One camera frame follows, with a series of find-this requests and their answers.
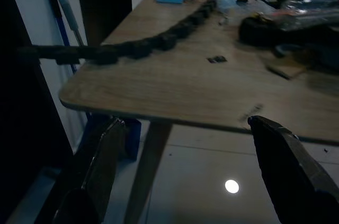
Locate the brown cardboard piece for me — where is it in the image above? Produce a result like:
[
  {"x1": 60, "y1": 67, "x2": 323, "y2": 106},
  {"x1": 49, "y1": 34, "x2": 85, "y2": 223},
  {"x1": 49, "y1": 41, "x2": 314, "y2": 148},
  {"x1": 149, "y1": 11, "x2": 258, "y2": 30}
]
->
[{"x1": 265, "y1": 58, "x2": 309, "y2": 80}]

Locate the clear plastic packaging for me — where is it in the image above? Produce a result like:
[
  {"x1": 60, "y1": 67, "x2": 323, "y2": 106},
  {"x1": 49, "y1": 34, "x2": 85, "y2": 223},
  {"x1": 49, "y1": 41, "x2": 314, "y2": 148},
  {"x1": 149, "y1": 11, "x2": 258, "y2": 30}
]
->
[{"x1": 280, "y1": 0, "x2": 339, "y2": 32}]

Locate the black cable drag chain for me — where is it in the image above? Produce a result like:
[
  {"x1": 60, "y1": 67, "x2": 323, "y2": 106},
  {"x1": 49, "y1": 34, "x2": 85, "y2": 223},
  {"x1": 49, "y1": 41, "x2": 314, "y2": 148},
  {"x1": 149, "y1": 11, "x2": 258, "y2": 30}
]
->
[{"x1": 17, "y1": 0, "x2": 219, "y2": 66}]

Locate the grey mop handle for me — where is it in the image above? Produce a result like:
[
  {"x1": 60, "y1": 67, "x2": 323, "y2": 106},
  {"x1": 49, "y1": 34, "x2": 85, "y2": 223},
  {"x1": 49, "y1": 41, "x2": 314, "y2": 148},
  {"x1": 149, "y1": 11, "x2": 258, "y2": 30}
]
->
[{"x1": 47, "y1": 0, "x2": 85, "y2": 47}]

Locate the wooden table leg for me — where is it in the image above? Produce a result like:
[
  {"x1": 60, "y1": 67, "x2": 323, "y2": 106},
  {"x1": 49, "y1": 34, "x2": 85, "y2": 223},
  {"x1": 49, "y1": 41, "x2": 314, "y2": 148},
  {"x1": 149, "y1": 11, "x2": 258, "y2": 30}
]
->
[{"x1": 123, "y1": 122, "x2": 173, "y2": 224}]

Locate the small black plastic piece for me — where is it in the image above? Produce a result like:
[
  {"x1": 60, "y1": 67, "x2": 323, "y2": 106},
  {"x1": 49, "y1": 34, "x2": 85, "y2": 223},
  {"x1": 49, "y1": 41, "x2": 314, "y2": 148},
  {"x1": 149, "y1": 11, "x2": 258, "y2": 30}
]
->
[{"x1": 207, "y1": 56, "x2": 228, "y2": 64}]

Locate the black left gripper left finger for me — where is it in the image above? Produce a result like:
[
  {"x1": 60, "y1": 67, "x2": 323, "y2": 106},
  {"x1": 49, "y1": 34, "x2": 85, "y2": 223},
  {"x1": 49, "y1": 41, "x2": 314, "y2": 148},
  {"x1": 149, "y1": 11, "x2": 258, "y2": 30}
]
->
[{"x1": 52, "y1": 118, "x2": 127, "y2": 224}]

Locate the crumpled pale plastic bag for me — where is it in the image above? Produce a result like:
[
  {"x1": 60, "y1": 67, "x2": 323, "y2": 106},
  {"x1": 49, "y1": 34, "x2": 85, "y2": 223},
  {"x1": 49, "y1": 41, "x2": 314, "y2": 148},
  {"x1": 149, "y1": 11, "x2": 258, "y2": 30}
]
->
[{"x1": 216, "y1": 0, "x2": 238, "y2": 14}]

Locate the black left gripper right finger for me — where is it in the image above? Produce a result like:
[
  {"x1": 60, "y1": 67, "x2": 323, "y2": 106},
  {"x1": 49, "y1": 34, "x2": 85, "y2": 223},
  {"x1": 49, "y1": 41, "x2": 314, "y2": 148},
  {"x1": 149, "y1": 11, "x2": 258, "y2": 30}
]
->
[{"x1": 247, "y1": 115, "x2": 339, "y2": 224}]

